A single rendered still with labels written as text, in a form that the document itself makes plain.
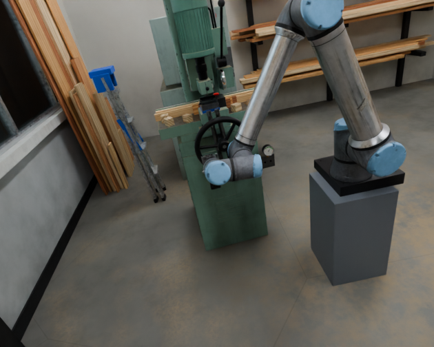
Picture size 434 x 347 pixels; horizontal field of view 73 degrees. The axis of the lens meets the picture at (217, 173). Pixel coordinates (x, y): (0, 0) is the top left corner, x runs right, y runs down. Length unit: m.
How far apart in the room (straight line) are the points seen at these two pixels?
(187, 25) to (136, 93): 2.61
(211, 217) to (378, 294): 0.99
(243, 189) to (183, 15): 1.00
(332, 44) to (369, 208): 0.80
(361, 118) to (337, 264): 0.81
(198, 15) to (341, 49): 0.77
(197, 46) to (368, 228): 1.22
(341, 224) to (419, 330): 0.57
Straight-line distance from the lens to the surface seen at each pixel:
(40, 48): 2.83
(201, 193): 1.78
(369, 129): 1.23
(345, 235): 1.59
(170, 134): 1.61
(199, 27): 1.61
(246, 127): 1.19
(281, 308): 1.72
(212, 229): 1.95
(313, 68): 3.87
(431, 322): 1.80
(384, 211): 1.60
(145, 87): 4.10
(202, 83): 1.67
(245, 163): 1.10
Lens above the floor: 1.40
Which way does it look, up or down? 29 degrees down
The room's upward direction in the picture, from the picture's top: 11 degrees counter-clockwise
